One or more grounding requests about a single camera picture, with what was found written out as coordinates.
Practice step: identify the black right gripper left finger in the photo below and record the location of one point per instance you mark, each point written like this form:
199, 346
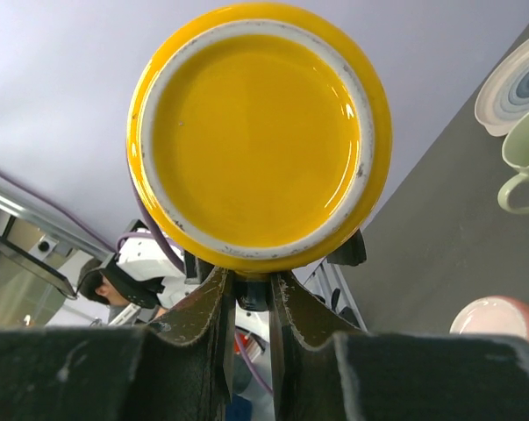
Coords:
179, 367

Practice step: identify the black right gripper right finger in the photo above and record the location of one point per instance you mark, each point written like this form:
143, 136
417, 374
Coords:
326, 369

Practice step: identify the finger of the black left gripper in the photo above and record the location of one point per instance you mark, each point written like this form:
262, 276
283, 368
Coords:
352, 253

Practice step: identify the yellow mug black handle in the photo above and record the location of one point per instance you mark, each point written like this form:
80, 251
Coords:
258, 138

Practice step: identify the light green mug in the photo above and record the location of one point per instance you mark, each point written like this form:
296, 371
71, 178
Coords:
515, 153

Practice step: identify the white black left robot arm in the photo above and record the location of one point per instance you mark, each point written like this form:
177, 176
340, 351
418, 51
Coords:
139, 272

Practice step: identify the pink mug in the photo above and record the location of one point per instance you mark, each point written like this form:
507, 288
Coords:
493, 315

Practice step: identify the person in background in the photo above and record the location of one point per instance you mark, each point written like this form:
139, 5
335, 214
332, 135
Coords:
99, 286

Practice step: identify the white plate blue rings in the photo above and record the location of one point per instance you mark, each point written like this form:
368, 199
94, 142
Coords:
509, 87

